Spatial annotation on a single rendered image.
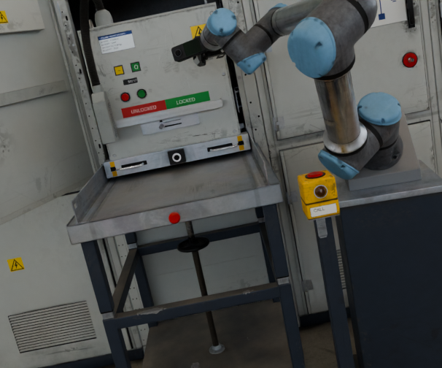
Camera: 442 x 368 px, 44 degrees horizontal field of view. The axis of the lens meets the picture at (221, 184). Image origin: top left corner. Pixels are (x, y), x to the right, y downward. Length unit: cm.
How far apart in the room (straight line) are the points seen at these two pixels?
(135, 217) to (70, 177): 64
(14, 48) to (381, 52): 135
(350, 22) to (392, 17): 106
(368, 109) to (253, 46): 36
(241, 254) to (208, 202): 81
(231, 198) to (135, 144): 59
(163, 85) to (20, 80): 50
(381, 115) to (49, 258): 148
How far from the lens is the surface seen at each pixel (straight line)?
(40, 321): 254
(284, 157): 221
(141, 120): 196
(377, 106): 156
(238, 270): 235
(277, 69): 217
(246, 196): 154
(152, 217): 156
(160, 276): 237
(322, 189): 132
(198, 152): 200
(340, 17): 121
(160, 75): 198
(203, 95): 198
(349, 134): 143
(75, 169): 219
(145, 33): 199
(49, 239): 237
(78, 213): 163
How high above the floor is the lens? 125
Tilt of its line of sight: 14 degrees down
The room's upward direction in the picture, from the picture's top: 12 degrees counter-clockwise
